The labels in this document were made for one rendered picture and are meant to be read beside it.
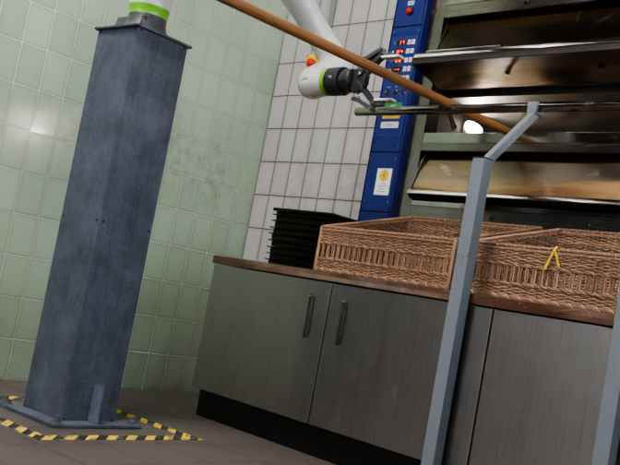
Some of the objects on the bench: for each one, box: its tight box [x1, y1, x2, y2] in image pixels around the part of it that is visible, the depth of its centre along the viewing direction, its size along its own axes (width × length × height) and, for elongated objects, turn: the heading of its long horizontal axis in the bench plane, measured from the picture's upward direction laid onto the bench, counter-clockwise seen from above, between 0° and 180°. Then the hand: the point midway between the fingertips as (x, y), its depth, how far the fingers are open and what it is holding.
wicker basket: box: [313, 216, 543, 292], centre depth 298 cm, size 49×56×28 cm
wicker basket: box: [471, 228, 620, 315], centre depth 256 cm, size 49×56×28 cm
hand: (394, 78), depth 276 cm, fingers open, 13 cm apart
